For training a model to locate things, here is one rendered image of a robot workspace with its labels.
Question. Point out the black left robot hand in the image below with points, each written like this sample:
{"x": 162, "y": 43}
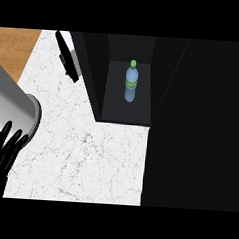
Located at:
{"x": 0, "y": 157}

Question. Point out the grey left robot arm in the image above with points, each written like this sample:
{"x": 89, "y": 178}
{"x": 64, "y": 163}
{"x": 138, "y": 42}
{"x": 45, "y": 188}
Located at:
{"x": 12, "y": 105}

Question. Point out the dark open cabinet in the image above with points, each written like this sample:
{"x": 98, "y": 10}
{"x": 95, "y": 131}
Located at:
{"x": 94, "y": 73}

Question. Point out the blue water bottle green cap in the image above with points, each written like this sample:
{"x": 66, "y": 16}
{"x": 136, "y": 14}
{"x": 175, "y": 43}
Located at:
{"x": 131, "y": 82}

